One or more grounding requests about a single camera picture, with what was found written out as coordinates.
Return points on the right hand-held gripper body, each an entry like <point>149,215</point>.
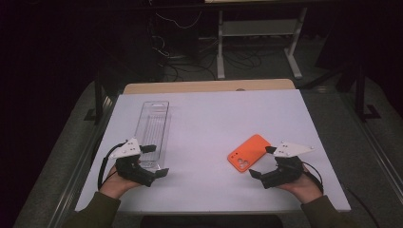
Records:
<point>285,171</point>

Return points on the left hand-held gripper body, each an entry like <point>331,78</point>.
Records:
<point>133,171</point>

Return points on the orange phone case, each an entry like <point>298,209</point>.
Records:
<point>250,152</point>

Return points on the clear plastic tray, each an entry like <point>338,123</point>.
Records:
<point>155,126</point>

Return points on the person's left hand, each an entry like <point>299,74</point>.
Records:
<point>115,186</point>

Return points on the person's right hand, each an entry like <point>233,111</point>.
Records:
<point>305,188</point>

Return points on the white table mat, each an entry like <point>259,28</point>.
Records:
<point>206,126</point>

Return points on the black chair seat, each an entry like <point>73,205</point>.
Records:
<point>209,222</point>

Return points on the black metal stand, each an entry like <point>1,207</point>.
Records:
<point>99,101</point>
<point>359,95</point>

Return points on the metal floor rail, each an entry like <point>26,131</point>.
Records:
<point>385,163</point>
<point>76,175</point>

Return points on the white metal desk frame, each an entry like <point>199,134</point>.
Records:
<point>259,28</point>

